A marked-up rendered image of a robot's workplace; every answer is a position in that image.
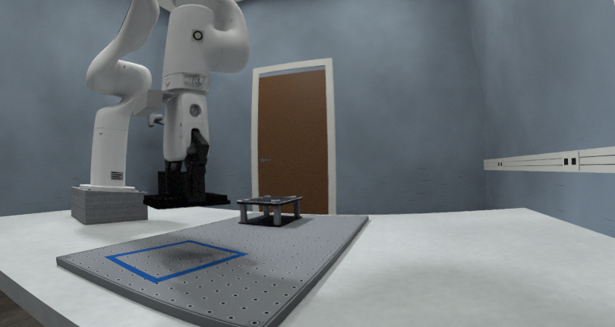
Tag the blue tape rectangle outline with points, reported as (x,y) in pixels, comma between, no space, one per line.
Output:
(155,280)

